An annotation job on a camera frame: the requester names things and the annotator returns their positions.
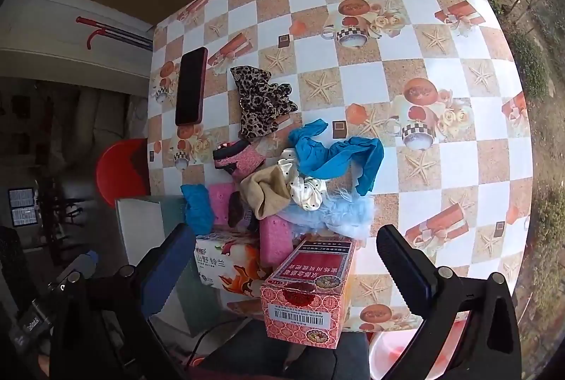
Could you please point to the beige fleece cloth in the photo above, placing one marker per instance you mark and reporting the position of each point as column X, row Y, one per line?
column 265, row 190

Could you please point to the leopard print scrunchie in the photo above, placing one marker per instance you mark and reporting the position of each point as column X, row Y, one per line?
column 258, row 102

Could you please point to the red plastic stool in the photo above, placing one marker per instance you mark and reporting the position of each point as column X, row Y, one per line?
column 117, row 172

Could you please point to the blue crinkled cloth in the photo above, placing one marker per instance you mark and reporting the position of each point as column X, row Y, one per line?
column 196, row 208

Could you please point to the beige sofa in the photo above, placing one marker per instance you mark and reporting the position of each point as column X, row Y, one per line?
column 101, row 115

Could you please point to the dark striped sock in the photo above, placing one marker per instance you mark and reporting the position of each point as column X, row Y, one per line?
column 242, row 214

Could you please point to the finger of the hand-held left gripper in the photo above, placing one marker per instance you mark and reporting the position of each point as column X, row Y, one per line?
column 81, row 264

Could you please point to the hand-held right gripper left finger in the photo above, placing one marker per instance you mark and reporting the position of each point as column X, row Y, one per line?
column 167, row 269

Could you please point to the teal knit cloth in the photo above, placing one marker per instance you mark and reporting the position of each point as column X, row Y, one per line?
column 335, row 159

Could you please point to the red patterned carton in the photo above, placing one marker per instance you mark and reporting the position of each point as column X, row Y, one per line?
column 309, row 291

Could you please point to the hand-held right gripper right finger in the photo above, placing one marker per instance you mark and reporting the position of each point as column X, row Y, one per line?
column 406, row 269

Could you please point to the checkered printed tablecloth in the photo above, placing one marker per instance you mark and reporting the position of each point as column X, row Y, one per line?
column 397, row 31

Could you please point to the black smartphone red case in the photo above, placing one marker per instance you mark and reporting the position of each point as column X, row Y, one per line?
column 192, row 86

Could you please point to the white polka dot scrunchie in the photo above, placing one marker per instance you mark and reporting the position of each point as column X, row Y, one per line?
column 304, row 188

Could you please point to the pink plastic basin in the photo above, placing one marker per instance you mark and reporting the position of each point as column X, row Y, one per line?
column 397, row 355

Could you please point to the pink knit sock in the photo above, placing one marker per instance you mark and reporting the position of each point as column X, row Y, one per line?
column 242, row 159

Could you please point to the white cardboard box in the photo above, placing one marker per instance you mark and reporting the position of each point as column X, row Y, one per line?
column 137, row 225

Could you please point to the white tissue pack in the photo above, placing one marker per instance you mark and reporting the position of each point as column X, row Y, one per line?
column 220, row 265

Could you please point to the light blue fluffy cloth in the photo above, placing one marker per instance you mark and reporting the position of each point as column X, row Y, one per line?
column 335, row 214

